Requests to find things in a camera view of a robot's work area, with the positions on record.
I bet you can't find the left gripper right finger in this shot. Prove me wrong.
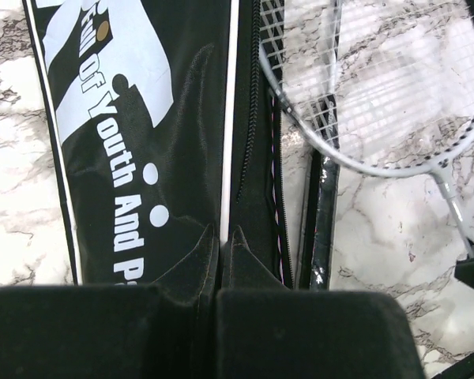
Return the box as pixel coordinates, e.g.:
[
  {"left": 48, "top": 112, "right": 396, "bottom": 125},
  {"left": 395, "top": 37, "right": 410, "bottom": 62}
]
[{"left": 215, "top": 229, "right": 424, "bottom": 378}]

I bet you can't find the black-handled badminton racket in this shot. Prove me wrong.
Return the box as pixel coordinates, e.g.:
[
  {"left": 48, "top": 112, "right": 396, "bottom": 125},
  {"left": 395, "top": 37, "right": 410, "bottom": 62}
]
[
  {"left": 259, "top": 1, "right": 474, "bottom": 258},
  {"left": 258, "top": 0, "right": 343, "bottom": 293}
]

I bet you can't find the black sport racket bag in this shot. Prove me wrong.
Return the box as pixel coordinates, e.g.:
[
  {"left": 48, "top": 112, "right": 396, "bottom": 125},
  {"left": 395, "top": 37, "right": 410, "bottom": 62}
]
[{"left": 23, "top": 1, "right": 293, "bottom": 287}]

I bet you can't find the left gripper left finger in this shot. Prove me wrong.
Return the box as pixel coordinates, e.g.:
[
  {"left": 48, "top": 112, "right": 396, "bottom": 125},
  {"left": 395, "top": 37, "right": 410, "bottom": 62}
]
[{"left": 0, "top": 226, "right": 218, "bottom": 378}]

